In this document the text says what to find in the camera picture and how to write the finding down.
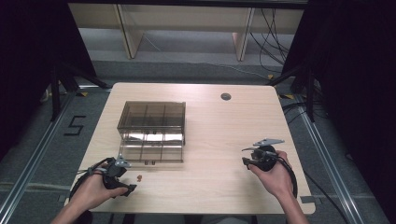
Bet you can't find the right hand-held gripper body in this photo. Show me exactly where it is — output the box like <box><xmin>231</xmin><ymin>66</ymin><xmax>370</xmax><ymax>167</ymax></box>
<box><xmin>241</xmin><ymin>137</ymin><xmax>286</xmax><ymax>173</ymax></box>

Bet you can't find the bundle of black cables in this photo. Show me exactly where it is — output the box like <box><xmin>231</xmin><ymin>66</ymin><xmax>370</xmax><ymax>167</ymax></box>
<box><xmin>248</xmin><ymin>8</ymin><xmax>295</xmax><ymax>75</ymax></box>

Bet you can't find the brown transparent drawer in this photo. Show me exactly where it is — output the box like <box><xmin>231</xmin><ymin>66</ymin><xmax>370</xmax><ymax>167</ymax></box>
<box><xmin>117</xmin><ymin>133</ymin><xmax>185</xmax><ymax>166</ymax></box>

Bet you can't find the metal floor rail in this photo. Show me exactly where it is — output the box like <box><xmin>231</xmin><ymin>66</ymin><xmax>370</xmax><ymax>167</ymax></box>
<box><xmin>279</xmin><ymin>92</ymin><xmax>365</xmax><ymax>224</ymax></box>
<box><xmin>0</xmin><ymin>88</ymin><xmax>110</xmax><ymax>223</ymax></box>

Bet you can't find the hand-held gripper cable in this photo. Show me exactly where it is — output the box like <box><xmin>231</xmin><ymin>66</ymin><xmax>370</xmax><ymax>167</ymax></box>
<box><xmin>266</xmin><ymin>150</ymin><xmax>299</xmax><ymax>200</ymax></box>
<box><xmin>68</xmin><ymin>157</ymin><xmax>114</xmax><ymax>200</ymax></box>

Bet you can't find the beige wooden shelf unit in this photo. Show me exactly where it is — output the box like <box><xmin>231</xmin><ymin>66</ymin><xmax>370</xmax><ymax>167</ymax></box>
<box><xmin>68</xmin><ymin>3</ymin><xmax>305</xmax><ymax>62</ymax></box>

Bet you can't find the black metal stand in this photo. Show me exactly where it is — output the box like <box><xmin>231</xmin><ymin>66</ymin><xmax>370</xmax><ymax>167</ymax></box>
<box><xmin>265</xmin><ymin>63</ymin><xmax>321</xmax><ymax>123</ymax></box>
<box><xmin>49</xmin><ymin>62</ymin><xmax>110</xmax><ymax>122</ymax></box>

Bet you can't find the black curtain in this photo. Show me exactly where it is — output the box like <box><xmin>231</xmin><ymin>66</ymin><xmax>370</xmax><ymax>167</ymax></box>
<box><xmin>281</xmin><ymin>0</ymin><xmax>396</xmax><ymax>218</ymax></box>
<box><xmin>0</xmin><ymin>0</ymin><xmax>97</xmax><ymax>161</ymax></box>

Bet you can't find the grey tape piece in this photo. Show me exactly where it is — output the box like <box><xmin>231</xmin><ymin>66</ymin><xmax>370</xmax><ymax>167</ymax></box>
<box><xmin>300</xmin><ymin>195</ymin><xmax>318</xmax><ymax>205</ymax></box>

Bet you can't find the brown transparent drawer cabinet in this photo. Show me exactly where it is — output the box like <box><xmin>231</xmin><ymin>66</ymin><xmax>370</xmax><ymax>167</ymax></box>
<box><xmin>116</xmin><ymin>100</ymin><xmax>187</xmax><ymax>147</ymax></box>

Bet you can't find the left hand-held gripper cable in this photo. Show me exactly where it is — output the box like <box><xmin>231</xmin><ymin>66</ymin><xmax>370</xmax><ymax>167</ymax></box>
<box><xmin>68</xmin><ymin>157</ymin><xmax>114</xmax><ymax>200</ymax></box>

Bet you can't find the person's left hand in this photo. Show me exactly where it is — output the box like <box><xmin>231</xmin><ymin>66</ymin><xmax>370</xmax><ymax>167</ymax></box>
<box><xmin>68</xmin><ymin>173</ymin><xmax>129</xmax><ymax>214</ymax></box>

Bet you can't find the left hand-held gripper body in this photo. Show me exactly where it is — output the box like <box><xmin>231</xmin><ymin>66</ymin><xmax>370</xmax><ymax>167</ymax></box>
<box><xmin>102</xmin><ymin>154</ymin><xmax>133</xmax><ymax>191</ymax></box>

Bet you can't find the right hand-held gripper cable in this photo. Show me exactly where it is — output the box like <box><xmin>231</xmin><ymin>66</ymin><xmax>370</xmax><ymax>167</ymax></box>
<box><xmin>266</xmin><ymin>150</ymin><xmax>299</xmax><ymax>200</ymax></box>

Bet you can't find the person's right hand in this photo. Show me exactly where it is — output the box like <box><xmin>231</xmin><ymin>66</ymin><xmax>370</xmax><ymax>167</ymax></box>
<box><xmin>247</xmin><ymin>149</ymin><xmax>296</xmax><ymax>201</ymax></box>

